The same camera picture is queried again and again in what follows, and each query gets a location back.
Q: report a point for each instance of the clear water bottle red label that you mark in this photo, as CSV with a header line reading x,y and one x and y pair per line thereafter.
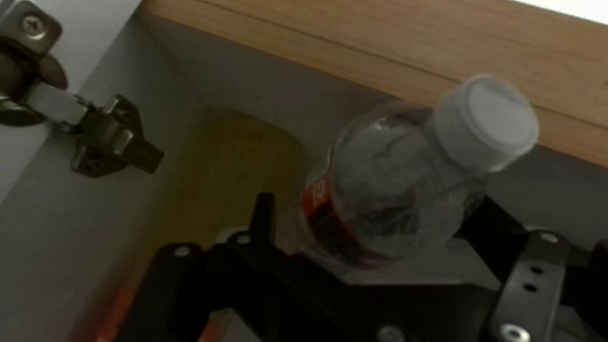
x,y
404,178

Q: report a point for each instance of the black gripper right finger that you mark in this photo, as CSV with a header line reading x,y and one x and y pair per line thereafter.
x,y
497,239

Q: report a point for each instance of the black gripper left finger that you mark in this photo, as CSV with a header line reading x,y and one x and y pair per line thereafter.
x,y
263,220

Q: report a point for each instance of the wooden top cabinet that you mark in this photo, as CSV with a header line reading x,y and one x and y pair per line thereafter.
x,y
305,64

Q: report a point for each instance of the metal cabinet door hinge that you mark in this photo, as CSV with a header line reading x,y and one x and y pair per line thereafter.
x,y
35,89

